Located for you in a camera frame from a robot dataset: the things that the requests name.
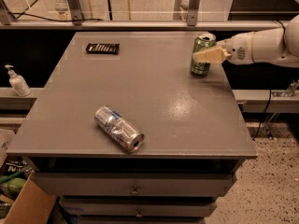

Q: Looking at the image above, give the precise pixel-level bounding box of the silver redbull can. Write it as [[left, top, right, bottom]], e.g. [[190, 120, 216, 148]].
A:
[[94, 105, 144, 153]]

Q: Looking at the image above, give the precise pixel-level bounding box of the top drawer knob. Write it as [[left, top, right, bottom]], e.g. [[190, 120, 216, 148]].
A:
[[130, 186, 140, 196]]

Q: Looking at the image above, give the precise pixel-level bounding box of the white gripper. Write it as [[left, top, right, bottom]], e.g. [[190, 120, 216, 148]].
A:
[[192, 32, 254, 65]]

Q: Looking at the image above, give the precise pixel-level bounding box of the black cable on rail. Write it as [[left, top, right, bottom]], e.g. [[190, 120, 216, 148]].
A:
[[10, 12, 106, 23]]

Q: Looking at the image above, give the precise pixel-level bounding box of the green soda can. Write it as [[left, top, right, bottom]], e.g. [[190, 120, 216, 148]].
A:
[[190, 32, 217, 77]]

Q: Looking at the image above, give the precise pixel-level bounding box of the dark snack bar wrapper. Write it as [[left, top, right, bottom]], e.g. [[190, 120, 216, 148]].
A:
[[86, 43, 120, 55]]

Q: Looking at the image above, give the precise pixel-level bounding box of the brown cardboard box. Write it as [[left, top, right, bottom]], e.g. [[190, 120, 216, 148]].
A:
[[3, 173, 57, 224]]

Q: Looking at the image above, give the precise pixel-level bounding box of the white pump dispenser bottle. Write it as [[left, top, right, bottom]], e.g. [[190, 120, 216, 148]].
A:
[[5, 64, 31, 97]]

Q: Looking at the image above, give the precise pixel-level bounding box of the grey metal railing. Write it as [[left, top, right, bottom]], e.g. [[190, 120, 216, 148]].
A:
[[1, 0, 298, 31]]

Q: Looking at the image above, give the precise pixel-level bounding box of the drawer knob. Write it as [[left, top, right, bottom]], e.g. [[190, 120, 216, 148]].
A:
[[135, 210, 144, 218], [130, 186, 140, 196]]

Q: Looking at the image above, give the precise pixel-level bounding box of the green bag in box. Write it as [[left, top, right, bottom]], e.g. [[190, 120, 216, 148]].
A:
[[0, 175, 26, 199]]

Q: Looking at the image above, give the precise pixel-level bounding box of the grey drawer cabinet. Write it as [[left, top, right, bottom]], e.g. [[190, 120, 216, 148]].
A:
[[7, 32, 257, 224]]

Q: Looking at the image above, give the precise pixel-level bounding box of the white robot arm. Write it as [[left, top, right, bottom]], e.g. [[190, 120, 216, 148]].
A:
[[192, 15, 299, 68]]

